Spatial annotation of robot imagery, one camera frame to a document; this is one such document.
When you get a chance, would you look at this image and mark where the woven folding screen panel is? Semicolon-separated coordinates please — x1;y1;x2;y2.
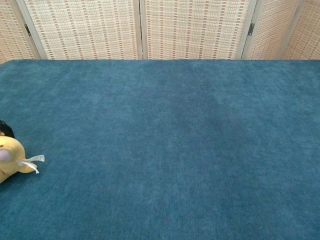
279;0;320;60
0;0;41;65
16;0;141;60
139;0;256;60
237;0;302;60

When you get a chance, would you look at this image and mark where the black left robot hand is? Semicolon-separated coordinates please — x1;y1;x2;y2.
0;119;15;139

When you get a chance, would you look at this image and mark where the yellow plush toy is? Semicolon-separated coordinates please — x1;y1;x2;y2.
0;135;46;185

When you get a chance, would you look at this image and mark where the blue table cloth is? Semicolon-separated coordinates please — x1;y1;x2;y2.
0;58;320;240

